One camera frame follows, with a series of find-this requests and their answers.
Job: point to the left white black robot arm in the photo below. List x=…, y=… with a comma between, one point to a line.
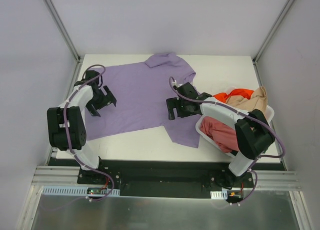
x=66, y=122

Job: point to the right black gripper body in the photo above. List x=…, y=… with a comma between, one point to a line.
x=177, y=107

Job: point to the right white cable duct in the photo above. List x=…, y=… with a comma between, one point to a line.
x=219, y=195

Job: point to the aluminium frame rail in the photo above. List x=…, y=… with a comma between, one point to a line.
x=55, y=175

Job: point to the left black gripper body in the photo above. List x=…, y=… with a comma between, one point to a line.
x=100, y=103

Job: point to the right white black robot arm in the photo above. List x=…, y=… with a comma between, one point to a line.
x=236, y=121

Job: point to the pink t shirt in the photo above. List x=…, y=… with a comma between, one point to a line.
x=223, y=136

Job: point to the left aluminium corner post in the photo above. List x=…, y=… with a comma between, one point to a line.
x=62, y=29

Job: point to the orange t shirt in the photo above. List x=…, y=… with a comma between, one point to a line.
x=223, y=96

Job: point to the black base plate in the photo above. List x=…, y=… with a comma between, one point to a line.
x=162, y=179

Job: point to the beige t shirt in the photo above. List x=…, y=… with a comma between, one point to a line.
x=249, y=100

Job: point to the white cable duct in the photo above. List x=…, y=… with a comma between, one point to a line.
x=219, y=195
x=79, y=191

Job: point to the purple t shirt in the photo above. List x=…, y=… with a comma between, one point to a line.
x=141, y=90

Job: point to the white laundry basket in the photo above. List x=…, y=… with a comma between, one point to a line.
x=266, y=114

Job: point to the left white cable duct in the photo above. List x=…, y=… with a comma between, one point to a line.
x=79, y=191

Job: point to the aluminium corner post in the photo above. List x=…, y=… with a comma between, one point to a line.
x=62, y=29
x=274, y=28

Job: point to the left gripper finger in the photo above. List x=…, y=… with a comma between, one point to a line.
x=108, y=98
x=93, y=111

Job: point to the right aluminium corner post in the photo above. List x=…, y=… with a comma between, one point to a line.
x=274, y=28

